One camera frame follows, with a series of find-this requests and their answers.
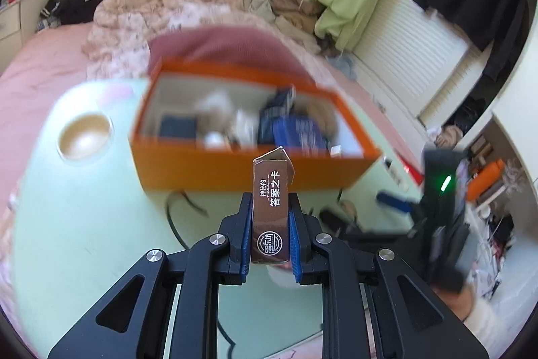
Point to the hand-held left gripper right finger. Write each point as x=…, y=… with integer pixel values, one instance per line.
x=296, y=249

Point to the black clothes pile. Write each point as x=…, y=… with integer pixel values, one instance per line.
x=80, y=3

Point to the small tan cloth bundle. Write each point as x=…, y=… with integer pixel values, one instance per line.
x=449, y=137

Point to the pink bed sheet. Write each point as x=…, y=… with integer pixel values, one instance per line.
x=33, y=81

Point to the blue tin box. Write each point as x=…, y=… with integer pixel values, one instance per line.
x=300, y=134

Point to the beige clothes pile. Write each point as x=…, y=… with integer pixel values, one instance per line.
x=286, y=1

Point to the orange storage box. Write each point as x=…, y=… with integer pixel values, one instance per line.
x=201, y=165

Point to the brown fur ball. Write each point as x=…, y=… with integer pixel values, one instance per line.
x=321, y=119

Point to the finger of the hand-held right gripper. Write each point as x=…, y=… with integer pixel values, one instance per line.
x=357, y=226
x=395, y=202

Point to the white slatted panel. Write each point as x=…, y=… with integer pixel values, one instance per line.
x=420, y=52

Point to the cluttered white shelf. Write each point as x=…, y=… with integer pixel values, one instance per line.
x=504, y=123

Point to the green cartoon-print desktop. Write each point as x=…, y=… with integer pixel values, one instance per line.
x=105, y=216

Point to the white drawer cabinet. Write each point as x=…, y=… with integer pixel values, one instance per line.
x=10, y=20

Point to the pink floral blanket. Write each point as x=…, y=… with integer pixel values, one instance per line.
x=138, y=14

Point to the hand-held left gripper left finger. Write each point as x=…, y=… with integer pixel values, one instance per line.
x=247, y=245

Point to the brown card box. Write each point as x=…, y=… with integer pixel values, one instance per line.
x=271, y=216

